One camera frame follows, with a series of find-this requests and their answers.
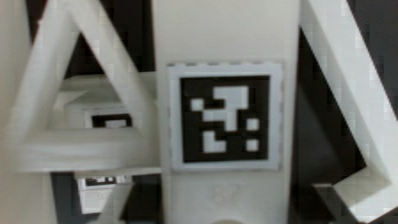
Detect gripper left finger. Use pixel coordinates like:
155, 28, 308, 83
89, 183, 134, 224

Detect white chair back frame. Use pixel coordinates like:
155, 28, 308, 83
0, 0, 301, 224

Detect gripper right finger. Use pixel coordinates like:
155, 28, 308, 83
313, 183, 359, 224

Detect white chair seat block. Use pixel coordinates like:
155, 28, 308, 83
52, 0, 398, 224

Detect white chair leg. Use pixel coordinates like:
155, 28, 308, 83
77, 176, 132, 214
66, 103, 135, 129

